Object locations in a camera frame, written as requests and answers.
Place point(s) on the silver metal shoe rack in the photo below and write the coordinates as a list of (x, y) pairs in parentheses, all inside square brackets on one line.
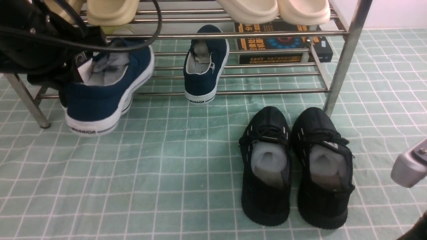
[(327, 54)]

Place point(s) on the cream slipper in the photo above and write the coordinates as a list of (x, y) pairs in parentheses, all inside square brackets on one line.
[(304, 12), (250, 11)]

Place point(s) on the black knit sneaker left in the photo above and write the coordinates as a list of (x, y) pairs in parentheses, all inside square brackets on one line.
[(265, 150)]

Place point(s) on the navy slip-on shoe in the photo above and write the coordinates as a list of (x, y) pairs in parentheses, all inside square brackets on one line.
[(94, 107), (203, 67)]

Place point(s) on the yellow slipper right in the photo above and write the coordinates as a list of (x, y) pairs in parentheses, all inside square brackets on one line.
[(111, 12)]

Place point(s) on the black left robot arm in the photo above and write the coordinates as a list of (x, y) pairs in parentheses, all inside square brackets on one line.
[(47, 40)]

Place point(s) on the black knit sneaker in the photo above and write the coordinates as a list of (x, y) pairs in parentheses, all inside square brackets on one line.
[(327, 170), (265, 150)]

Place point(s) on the cream slipper left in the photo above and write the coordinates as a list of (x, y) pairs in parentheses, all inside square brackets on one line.
[(250, 11)]

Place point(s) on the cream slipper right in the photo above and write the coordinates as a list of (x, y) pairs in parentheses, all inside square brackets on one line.
[(304, 12)]

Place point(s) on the black knit sneaker right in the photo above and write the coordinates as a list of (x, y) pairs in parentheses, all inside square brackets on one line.
[(327, 170)]

